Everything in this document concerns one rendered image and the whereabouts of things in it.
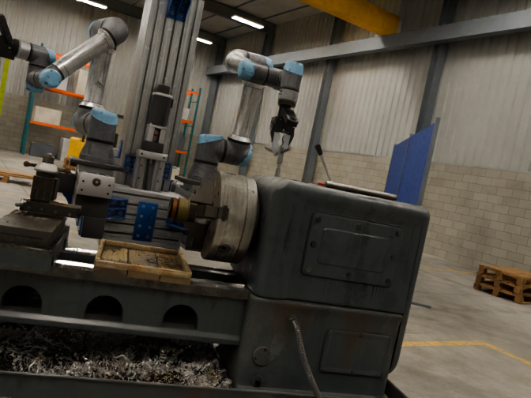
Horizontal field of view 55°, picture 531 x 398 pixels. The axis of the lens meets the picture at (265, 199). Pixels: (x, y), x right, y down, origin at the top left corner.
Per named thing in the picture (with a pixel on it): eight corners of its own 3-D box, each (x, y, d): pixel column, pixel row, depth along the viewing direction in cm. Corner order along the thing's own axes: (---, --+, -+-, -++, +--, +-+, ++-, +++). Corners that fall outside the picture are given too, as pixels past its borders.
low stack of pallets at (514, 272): (510, 290, 943) (514, 268, 941) (556, 305, 873) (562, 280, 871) (470, 288, 872) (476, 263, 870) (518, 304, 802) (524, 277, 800)
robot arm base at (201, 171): (183, 177, 248) (187, 156, 248) (212, 182, 255) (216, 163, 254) (191, 179, 235) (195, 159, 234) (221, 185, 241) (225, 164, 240)
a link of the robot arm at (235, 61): (220, 43, 236) (246, 54, 193) (242, 49, 240) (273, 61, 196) (214, 67, 239) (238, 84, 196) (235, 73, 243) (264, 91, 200)
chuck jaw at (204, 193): (216, 212, 183) (218, 185, 189) (220, 204, 179) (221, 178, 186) (186, 207, 180) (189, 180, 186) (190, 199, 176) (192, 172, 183)
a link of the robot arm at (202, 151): (191, 158, 248) (197, 130, 247) (217, 163, 252) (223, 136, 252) (197, 159, 236) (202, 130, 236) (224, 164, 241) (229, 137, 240)
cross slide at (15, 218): (66, 225, 188) (69, 213, 188) (48, 247, 147) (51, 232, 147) (18, 217, 184) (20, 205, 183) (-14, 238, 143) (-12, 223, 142)
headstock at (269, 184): (357, 283, 224) (375, 196, 222) (415, 317, 178) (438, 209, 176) (227, 263, 208) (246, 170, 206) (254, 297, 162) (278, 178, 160)
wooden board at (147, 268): (179, 260, 195) (182, 250, 195) (190, 285, 160) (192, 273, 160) (99, 249, 187) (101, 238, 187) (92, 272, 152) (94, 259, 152)
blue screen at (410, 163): (352, 251, 1050) (375, 140, 1038) (390, 260, 1041) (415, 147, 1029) (367, 294, 641) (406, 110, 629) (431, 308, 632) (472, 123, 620)
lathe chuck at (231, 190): (219, 248, 198) (235, 170, 193) (233, 275, 168) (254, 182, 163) (196, 245, 195) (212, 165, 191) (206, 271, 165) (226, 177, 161)
